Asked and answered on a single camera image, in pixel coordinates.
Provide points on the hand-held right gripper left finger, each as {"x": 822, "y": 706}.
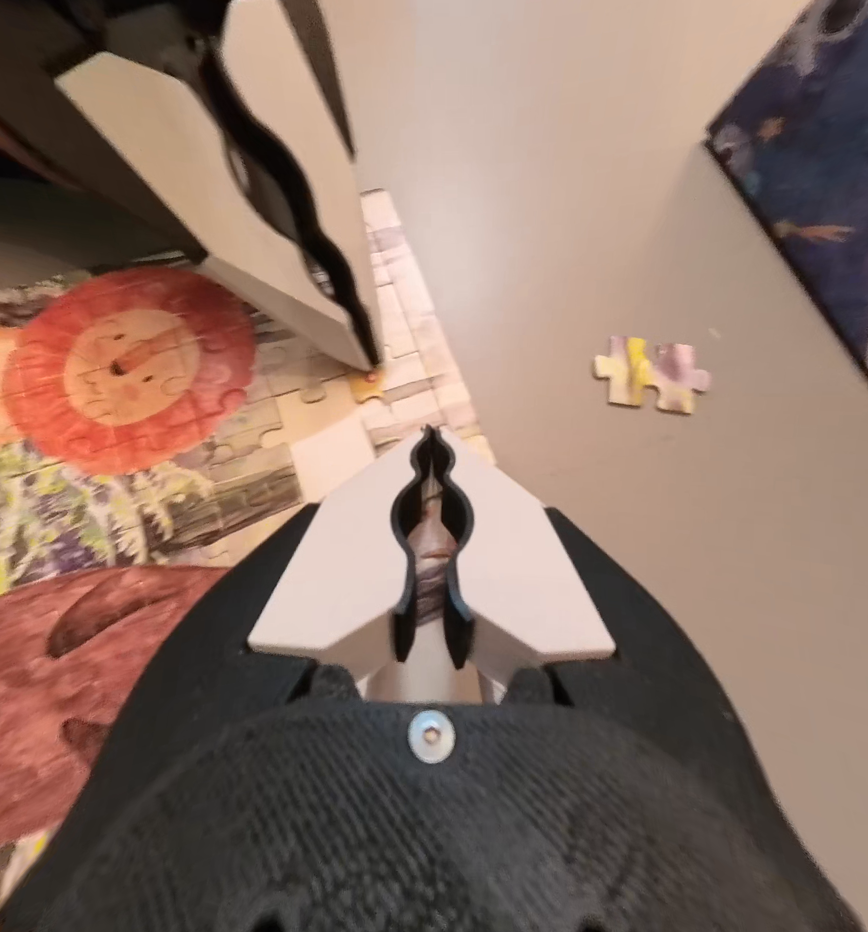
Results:
{"x": 332, "y": 582}

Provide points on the illustrated jigsaw puzzle board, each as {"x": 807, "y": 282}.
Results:
{"x": 135, "y": 364}

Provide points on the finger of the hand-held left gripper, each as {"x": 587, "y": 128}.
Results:
{"x": 310, "y": 109}
{"x": 172, "y": 160}

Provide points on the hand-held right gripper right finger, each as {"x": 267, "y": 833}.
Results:
{"x": 536, "y": 582}

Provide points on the colourful illustrated puzzle box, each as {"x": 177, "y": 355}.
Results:
{"x": 827, "y": 145}

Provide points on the yellow cream puzzle piece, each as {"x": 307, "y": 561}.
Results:
{"x": 652, "y": 375}

